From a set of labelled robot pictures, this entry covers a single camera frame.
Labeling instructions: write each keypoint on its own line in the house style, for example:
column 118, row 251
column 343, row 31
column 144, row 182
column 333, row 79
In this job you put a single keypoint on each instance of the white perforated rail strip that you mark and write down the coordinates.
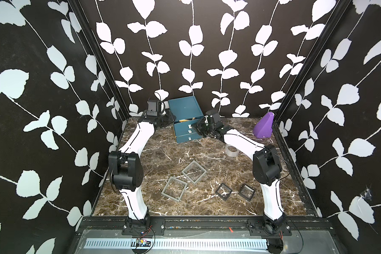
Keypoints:
column 182, row 244

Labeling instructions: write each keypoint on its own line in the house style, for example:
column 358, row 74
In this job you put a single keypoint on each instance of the clear tape roll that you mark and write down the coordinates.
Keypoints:
column 231, row 151

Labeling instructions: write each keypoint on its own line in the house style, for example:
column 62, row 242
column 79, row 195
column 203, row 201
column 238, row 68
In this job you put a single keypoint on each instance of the purple wedge-shaped object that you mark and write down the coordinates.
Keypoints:
column 263, row 129

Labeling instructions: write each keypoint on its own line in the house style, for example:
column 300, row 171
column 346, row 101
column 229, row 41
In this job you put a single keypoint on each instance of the black brooch box right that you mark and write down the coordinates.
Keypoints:
column 247, row 192

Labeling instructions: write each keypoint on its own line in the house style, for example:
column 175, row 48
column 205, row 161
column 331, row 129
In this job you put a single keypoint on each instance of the gray brooch box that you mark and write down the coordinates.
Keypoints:
column 174, row 189
column 194, row 172

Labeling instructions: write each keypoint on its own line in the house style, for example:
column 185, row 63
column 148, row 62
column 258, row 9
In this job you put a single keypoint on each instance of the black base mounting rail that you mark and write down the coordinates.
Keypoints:
column 160, row 225

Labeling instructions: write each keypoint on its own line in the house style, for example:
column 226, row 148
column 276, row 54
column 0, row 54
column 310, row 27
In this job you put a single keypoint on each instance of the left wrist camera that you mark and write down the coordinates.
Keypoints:
column 155, row 108

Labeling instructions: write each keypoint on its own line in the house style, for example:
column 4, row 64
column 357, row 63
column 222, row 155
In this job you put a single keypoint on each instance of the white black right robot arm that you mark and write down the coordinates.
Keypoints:
column 266, row 164

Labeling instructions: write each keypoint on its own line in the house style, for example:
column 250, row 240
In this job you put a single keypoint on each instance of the black brooch box left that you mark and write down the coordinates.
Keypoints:
column 223, row 191

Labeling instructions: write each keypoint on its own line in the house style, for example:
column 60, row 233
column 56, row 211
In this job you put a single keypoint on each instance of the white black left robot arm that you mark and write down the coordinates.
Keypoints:
column 125, row 168

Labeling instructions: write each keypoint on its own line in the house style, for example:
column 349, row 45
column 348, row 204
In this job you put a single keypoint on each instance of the teal three-drawer cabinet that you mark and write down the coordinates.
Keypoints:
column 187, row 112

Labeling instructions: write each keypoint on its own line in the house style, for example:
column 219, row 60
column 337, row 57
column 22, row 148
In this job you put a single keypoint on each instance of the black brooch box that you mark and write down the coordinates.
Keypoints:
column 223, row 191
column 247, row 192

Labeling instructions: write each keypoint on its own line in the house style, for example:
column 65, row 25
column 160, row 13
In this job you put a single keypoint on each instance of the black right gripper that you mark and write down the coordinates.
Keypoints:
column 198, row 127

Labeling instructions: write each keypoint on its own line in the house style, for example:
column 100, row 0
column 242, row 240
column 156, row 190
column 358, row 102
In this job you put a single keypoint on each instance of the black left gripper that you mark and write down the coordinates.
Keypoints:
column 169, row 114

